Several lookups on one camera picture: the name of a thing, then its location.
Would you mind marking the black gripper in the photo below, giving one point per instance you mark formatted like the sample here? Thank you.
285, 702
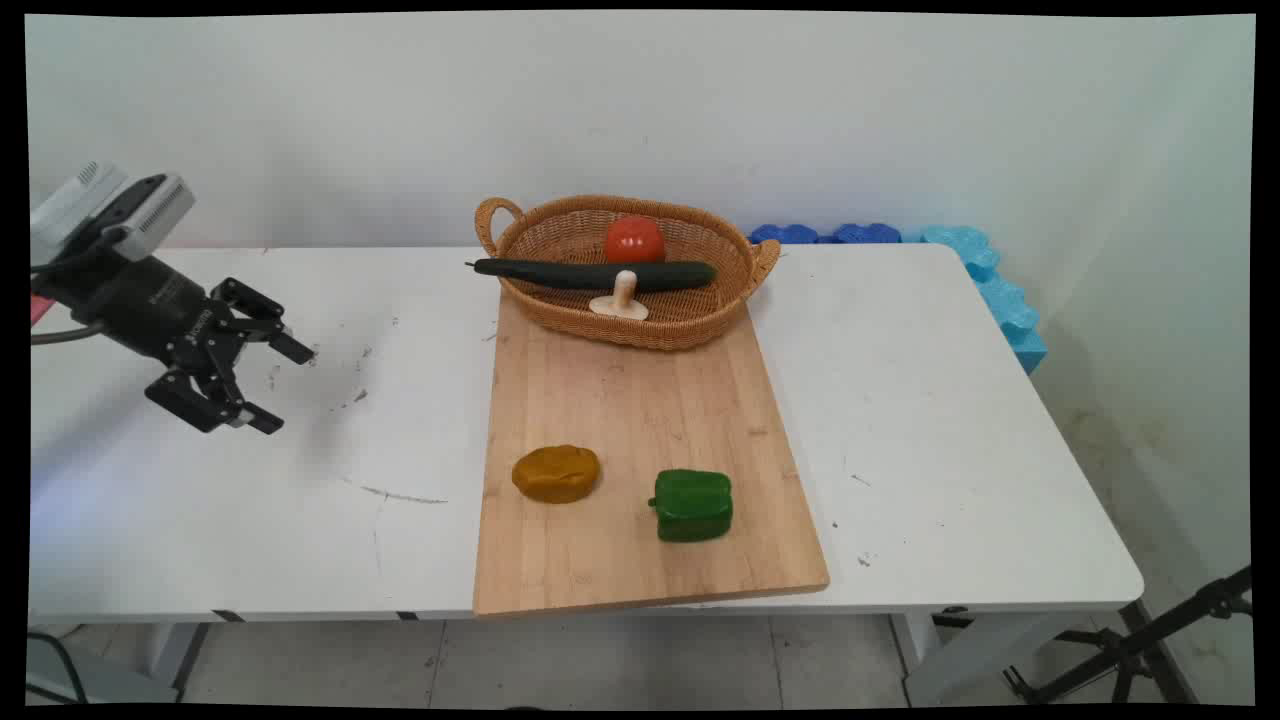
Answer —
140, 300

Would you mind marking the brown toy potato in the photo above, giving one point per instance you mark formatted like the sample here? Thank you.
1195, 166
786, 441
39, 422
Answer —
556, 474

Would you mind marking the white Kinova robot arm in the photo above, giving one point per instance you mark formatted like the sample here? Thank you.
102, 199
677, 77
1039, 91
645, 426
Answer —
66, 210

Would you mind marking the white table leg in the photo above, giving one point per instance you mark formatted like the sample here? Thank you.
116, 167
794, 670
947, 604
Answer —
975, 650
178, 655

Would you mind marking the dark green toy cucumber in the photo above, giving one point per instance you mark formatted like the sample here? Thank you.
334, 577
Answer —
560, 274

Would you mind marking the grey base box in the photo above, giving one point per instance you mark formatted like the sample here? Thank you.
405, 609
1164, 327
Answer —
110, 685

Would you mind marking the beige toy mushroom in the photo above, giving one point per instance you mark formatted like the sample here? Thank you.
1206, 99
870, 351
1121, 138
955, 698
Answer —
620, 301

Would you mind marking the woven wicker basket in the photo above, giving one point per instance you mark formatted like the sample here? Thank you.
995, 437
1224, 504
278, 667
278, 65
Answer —
640, 300

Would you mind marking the bamboo cutting board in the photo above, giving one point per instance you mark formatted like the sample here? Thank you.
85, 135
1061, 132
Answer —
640, 450

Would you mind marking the red toy tomato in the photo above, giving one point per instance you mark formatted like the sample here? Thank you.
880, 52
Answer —
634, 241

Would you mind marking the green toy bell pepper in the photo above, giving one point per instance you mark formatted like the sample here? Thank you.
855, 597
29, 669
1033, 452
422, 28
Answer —
692, 506

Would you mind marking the dark blue foam tile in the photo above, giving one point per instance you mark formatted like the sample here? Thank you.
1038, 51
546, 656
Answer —
866, 233
784, 234

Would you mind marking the light blue foam tile stack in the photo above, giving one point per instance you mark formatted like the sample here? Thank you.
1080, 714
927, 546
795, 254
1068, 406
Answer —
1005, 300

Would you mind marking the black tripod stand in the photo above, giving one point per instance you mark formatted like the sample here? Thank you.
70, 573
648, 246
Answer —
1130, 645

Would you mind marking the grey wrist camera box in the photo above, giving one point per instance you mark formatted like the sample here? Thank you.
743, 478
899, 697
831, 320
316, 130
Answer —
150, 212

